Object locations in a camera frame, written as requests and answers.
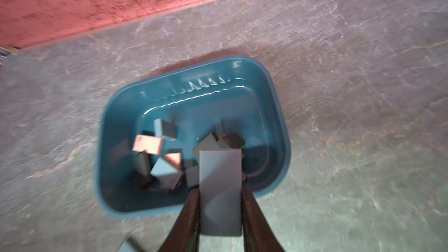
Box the pink eraser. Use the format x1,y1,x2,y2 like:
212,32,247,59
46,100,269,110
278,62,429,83
164,152,183,171
132,135,163,155

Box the blue eraser tilted top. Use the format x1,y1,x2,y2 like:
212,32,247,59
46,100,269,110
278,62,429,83
150,158,184,191

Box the teal plastic storage box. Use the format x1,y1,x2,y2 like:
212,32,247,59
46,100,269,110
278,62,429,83
96,56,291,219

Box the blue eraser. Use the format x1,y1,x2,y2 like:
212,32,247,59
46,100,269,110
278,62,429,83
185,165,200,188
118,236,145,252
154,119,177,141
150,158,184,191
199,149,242,237

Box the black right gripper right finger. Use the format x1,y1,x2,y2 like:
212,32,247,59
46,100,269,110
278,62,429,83
241,188,285,252

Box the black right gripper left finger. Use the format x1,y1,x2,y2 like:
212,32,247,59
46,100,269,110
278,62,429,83
158,189,200,252

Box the black eraser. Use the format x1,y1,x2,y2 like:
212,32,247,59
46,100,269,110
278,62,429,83
134,152,152,179
217,133,245,149
192,133,220,163

